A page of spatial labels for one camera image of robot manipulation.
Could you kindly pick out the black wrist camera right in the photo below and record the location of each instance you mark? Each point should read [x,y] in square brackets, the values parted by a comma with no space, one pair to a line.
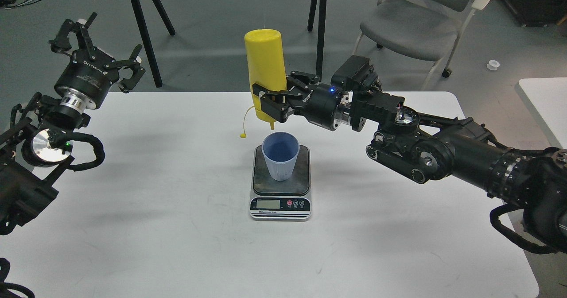
[356,75]

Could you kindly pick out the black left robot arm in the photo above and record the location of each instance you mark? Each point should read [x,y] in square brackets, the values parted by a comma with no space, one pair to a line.
[43,139]

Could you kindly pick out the grey office chair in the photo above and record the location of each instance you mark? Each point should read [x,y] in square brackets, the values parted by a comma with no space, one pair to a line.
[417,31]

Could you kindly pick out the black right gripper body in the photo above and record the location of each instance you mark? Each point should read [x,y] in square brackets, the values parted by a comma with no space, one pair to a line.
[327,106]

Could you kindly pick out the blue ribbed plastic cup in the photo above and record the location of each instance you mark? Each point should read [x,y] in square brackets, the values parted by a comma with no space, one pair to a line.
[280,150]

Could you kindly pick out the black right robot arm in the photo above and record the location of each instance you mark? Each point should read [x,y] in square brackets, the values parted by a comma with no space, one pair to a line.
[423,147]

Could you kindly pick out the white side table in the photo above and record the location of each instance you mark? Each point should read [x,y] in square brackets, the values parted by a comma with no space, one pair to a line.
[546,100]

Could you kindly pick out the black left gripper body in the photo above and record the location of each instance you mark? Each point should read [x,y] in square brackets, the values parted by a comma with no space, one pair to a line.
[91,81]

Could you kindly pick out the small white spool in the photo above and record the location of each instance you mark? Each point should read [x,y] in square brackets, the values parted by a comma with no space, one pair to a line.
[493,65]

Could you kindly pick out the digital kitchen scale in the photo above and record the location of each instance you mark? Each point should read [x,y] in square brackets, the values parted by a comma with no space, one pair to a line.
[288,200]

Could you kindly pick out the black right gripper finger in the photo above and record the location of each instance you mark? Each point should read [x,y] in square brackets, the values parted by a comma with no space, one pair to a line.
[276,106]
[301,80]

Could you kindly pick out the yellow squeeze bottle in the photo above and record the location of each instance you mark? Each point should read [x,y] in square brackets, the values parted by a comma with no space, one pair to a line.
[266,66]

